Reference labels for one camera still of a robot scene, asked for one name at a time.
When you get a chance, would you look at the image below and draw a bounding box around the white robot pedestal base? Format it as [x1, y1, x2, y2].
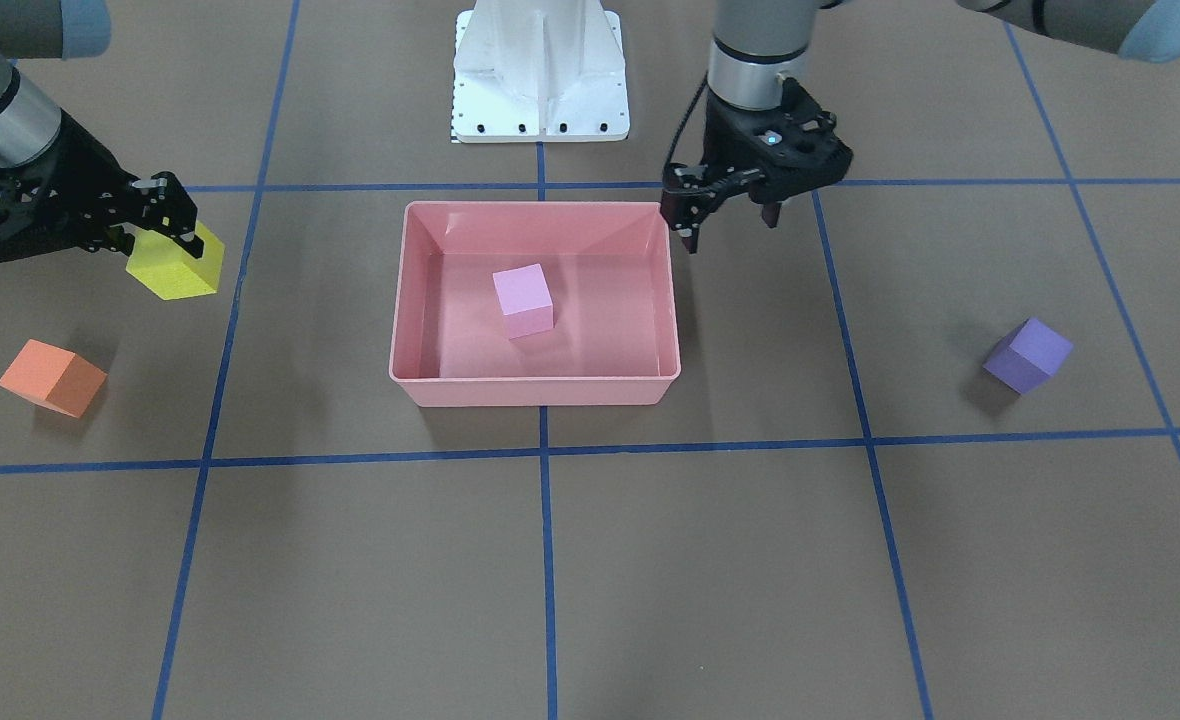
[450, 1, 631, 143]

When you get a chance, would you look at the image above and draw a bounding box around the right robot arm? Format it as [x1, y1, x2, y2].
[0, 1, 216, 263]

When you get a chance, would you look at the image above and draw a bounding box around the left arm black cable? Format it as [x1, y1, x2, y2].
[664, 76, 712, 181]

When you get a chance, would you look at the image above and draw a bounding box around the orange foam cube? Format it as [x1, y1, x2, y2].
[0, 340, 107, 418]

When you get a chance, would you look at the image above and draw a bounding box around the yellow foam cube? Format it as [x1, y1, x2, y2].
[125, 222, 225, 300]

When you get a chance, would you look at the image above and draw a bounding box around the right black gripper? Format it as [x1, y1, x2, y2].
[0, 113, 201, 263]

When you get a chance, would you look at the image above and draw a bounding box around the purple foam cube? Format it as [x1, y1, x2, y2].
[982, 316, 1074, 395]

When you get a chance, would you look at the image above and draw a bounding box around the pink foam cube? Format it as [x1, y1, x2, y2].
[491, 264, 555, 340]

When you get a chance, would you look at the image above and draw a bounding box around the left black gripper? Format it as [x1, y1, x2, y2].
[662, 78, 854, 254]

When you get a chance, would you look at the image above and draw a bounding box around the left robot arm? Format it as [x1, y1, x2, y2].
[660, 1, 1180, 253]

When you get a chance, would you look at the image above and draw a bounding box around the pink plastic bin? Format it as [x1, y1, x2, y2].
[388, 201, 681, 407]

